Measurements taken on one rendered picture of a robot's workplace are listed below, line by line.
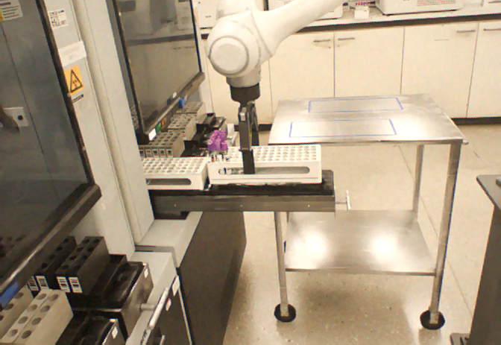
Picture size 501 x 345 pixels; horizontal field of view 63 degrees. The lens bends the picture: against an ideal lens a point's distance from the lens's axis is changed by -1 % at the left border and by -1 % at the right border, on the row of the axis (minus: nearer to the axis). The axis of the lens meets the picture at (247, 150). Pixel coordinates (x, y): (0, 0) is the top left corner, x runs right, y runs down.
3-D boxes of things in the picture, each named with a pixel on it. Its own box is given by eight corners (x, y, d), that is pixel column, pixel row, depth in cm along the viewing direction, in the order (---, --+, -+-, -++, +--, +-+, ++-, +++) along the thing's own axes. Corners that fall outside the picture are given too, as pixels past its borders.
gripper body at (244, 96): (256, 87, 98) (260, 124, 102) (261, 77, 105) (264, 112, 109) (226, 89, 99) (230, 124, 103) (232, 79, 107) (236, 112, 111)
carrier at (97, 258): (102, 258, 88) (95, 235, 85) (111, 258, 87) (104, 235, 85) (74, 299, 77) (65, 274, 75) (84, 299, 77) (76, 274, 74)
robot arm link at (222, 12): (222, 57, 105) (215, 69, 93) (215, -8, 99) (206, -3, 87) (265, 54, 104) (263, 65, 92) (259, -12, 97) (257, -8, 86)
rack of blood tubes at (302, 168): (209, 184, 111) (206, 163, 108) (217, 166, 120) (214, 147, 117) (321, 182, 105) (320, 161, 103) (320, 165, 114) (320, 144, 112)
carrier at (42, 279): (74, 257, 89) (66, 235, 86) (82, 258, 89) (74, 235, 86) (42, 297, 78) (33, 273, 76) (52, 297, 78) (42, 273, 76)
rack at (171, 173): (103, 194, 117) (97, 174, 115) (118, 176, 126) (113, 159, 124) (203, 194, 112) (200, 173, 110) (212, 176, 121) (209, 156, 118)
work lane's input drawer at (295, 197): (94, 217, 119) (86, 190, 115) (115, 192, 131) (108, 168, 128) (353, 220, 106) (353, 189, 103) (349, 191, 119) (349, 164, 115)
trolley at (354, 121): (274, 323, 170) (258, 142, 135) (282, 252, 211) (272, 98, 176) (446, 332, 158) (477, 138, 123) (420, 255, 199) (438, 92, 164)
